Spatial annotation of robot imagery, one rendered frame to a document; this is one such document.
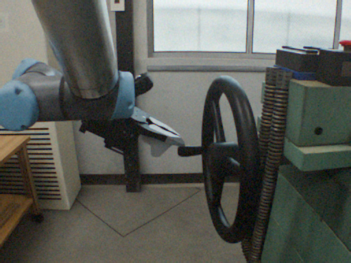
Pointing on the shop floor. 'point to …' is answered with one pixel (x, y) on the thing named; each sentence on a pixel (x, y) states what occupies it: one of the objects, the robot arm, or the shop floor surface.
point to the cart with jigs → (14, 207)
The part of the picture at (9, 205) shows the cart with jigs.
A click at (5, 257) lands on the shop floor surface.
